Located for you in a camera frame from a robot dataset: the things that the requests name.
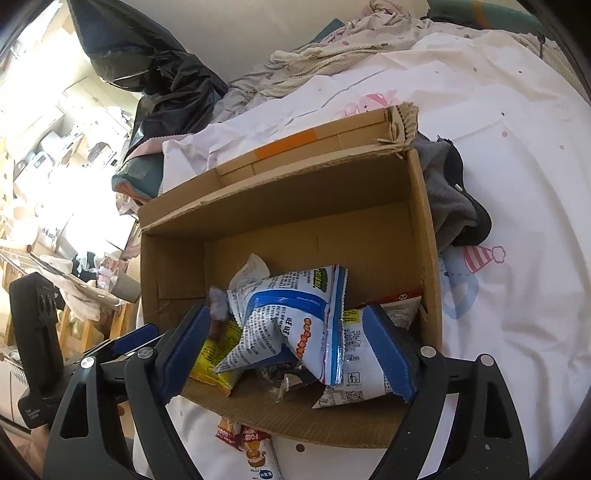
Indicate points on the small red bread snack pack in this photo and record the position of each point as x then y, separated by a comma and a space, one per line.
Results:
229, 432

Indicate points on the white patterned bed sheet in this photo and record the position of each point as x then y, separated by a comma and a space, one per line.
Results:
522, 295

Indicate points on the white red chip bag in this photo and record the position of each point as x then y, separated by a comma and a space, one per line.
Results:
362, 376

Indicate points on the chocolate cookie clear pack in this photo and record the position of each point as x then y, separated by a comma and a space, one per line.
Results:
285, 378

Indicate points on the grey cloth garment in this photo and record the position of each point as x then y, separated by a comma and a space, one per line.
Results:
458, 218

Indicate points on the beige crumpled blanket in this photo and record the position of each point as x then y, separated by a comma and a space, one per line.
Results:
384, 27

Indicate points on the yellow snack bag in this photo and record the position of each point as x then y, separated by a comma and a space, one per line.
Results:
212, 353

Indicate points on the blue white striped snack bag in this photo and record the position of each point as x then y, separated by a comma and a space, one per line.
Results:
295, 316

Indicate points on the white bread cartoon snack pack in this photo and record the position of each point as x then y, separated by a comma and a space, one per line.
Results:
260, 455

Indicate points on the wooden drying rack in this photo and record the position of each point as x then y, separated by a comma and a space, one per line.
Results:
85, 314

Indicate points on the black plastic bag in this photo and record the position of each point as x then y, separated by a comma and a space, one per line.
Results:
130, 51

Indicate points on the grey trash bin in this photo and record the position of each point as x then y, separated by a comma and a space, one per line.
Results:
124, 287

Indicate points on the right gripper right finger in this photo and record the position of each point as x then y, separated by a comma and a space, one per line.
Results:
419, 374

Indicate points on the teal orange pillow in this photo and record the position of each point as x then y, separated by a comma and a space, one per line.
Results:
139, 178

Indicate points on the brown cardboard box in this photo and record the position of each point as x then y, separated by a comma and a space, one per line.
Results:
350, 192

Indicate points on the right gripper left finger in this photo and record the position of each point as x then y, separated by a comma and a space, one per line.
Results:
153, 376

